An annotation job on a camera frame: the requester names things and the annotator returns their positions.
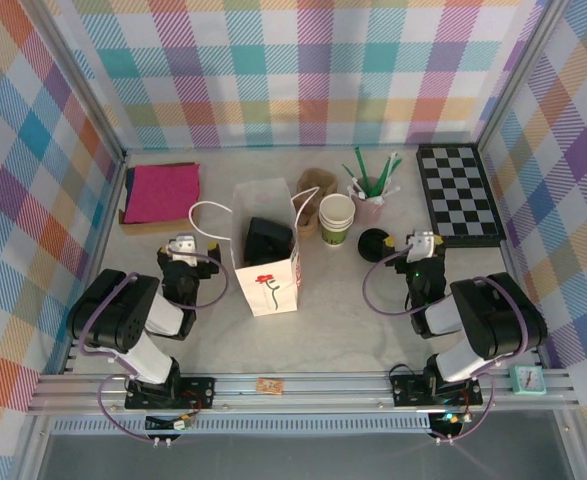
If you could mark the mint green small clock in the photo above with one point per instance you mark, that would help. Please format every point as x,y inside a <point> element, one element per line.
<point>527,380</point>

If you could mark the white wrapped straw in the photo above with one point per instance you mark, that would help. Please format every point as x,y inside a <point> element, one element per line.
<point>380,199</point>
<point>355,190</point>

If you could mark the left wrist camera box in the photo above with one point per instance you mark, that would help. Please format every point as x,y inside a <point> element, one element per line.
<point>183,247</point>

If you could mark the black grey chessboard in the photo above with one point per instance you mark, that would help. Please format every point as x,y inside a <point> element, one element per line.
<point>460,195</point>

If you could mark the dark green drinking straw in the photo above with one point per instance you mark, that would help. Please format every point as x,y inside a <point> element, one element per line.
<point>362,167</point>

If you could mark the brown pulp cup carrier stack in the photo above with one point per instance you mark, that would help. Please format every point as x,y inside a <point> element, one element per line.
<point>318,180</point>

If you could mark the thin green drinking straw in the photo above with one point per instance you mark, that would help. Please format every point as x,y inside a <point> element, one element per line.
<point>354,179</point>

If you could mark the blue napkin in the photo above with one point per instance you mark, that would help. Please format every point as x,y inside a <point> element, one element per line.
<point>130,182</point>

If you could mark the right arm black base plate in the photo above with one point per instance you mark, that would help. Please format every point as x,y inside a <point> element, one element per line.
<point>405,392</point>

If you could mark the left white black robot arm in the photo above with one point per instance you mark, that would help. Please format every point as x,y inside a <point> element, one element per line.
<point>165,312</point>

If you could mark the pink napkin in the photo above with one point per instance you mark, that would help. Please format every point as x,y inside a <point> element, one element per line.
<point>165,192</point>

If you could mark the stack of napkins, black top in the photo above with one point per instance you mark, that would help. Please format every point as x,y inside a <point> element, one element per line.
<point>160,228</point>

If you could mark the green white paper cup stack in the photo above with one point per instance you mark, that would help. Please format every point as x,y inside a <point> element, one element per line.
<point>337,207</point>

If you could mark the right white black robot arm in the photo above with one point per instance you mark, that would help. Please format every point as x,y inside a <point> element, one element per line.
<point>443,315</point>

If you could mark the pink straw holder cup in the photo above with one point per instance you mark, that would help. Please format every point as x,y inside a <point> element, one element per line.
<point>368,212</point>

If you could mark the black cup lid stack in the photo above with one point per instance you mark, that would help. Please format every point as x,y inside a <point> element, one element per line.
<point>370,247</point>

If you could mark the aluminium frame post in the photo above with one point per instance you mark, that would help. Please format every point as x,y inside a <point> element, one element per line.
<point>518,75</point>
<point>84,85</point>

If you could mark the white flower paper bag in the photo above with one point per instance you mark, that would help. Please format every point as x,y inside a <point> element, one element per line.
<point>268,292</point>

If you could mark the small brown paper tag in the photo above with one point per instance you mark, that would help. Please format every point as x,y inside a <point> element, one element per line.
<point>269,386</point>

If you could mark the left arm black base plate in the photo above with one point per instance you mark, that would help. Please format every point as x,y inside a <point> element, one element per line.
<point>198,395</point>

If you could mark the aluminium mounting rail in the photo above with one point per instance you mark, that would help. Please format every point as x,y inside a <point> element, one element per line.
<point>323,395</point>

